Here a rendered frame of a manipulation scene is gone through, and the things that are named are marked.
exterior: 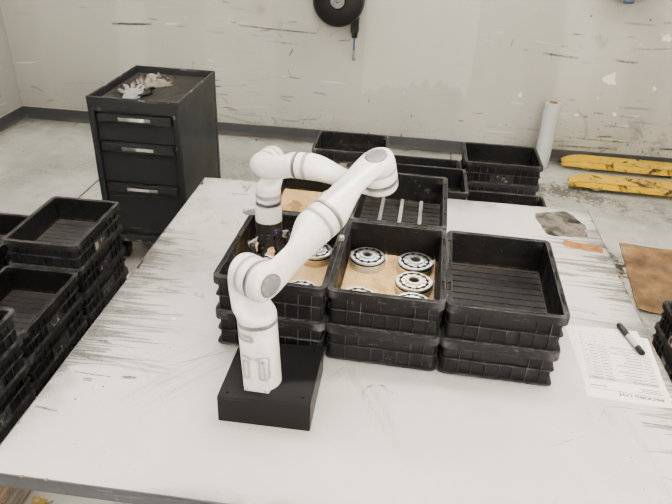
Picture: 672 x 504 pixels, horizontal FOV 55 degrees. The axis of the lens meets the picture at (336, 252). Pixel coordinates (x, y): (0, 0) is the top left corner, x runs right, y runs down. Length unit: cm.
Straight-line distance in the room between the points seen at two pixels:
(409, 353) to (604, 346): 59
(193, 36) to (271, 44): 60
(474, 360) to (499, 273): 35
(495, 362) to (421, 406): 23
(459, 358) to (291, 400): 47
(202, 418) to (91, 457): 25
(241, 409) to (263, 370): 12
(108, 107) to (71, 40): 241
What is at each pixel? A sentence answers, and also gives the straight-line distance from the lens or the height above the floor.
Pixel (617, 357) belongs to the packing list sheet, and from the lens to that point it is 197.
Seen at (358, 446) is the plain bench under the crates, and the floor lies 70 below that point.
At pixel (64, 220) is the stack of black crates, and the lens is 304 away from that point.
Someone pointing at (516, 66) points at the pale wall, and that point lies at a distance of 504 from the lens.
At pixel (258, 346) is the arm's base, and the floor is 91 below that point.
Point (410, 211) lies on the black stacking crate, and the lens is 226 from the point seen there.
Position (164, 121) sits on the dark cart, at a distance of 319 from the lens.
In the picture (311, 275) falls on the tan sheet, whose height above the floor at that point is 83.
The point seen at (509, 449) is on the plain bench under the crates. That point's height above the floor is 70.
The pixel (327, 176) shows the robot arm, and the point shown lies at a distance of 163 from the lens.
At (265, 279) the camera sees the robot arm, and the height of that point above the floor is 109.
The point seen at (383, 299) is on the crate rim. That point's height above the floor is 92.
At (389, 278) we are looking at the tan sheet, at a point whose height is 83.
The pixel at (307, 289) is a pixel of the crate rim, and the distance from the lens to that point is 162.
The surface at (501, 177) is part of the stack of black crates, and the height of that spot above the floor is 52.
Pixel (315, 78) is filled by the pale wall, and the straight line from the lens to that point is 508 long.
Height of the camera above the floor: 182
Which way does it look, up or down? 30 degrees down
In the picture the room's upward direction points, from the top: 3 degrees clockwise
